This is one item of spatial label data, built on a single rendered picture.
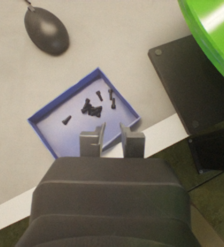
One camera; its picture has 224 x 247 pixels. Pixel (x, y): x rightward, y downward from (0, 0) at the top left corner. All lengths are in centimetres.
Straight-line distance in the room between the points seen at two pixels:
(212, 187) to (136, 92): 114
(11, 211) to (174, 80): 31
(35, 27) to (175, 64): 22
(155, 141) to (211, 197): 112
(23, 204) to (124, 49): 28
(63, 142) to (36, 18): 19
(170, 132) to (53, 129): 17
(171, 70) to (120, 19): 13
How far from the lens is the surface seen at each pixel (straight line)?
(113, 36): 33
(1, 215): 31
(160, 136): 27
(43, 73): 31
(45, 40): 30
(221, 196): 139
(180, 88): 29
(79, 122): 26
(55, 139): 27
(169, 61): 30
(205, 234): 65
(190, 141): 126
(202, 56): 31
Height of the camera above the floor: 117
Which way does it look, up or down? 78 degrees down
